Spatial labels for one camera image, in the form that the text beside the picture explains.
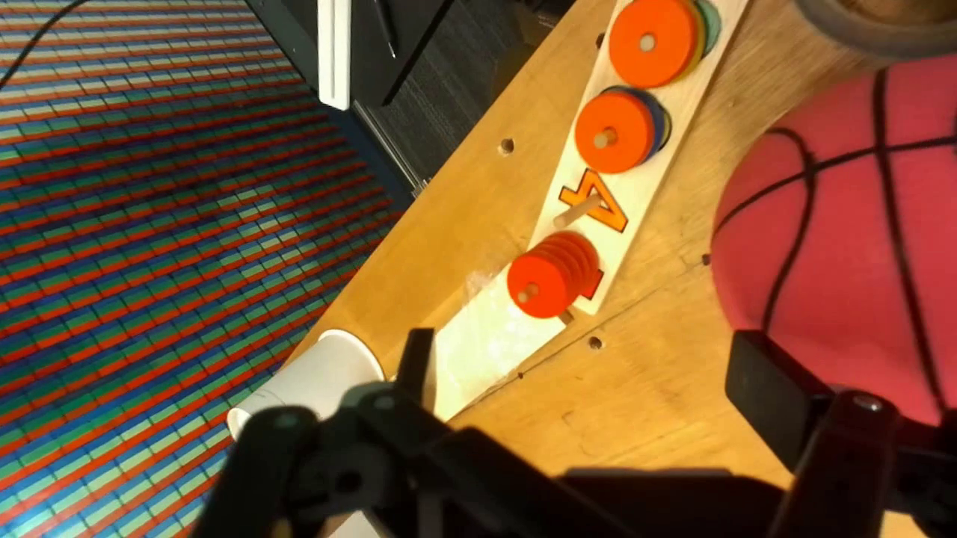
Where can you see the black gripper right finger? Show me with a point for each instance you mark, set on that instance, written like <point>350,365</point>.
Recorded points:
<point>846,449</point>

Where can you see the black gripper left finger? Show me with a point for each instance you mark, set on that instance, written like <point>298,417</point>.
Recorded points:
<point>299,467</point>

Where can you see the pink rubber basketball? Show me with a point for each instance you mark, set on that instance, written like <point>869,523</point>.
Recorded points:
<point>846,248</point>

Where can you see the white paper cup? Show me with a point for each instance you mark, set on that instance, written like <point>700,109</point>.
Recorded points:
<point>317,374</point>

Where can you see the red-orange disc stack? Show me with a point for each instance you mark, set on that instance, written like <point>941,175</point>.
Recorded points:
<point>549,274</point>

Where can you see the wooden stacking toy board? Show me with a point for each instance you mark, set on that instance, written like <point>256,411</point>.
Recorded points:
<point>637,183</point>

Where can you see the orange and blue disc stack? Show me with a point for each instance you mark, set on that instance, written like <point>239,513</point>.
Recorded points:
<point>615,136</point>

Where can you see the white panel strip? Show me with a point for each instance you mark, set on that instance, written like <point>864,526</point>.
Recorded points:
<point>332,48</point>

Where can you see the orange and green disc stack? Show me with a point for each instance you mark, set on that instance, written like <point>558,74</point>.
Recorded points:
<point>654,45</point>

